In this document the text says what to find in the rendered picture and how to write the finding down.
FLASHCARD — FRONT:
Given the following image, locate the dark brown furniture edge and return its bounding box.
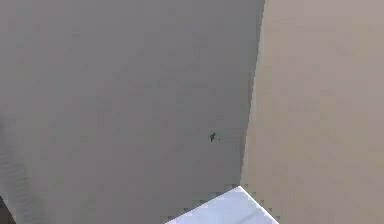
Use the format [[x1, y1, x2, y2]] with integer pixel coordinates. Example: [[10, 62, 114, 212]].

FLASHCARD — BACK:
[[0, 195, 16, 224]]

